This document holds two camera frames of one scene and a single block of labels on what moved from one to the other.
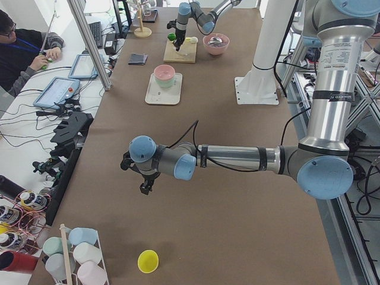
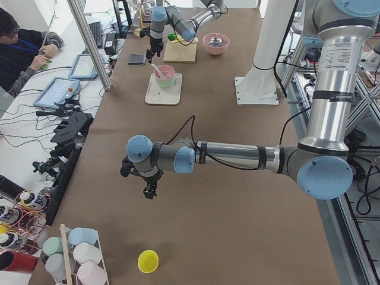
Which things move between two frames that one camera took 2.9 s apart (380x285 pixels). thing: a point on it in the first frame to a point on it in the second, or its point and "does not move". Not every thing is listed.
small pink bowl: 164,72 does not move
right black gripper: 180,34 to 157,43
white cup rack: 84,259 does not move
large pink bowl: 216,49 does not move
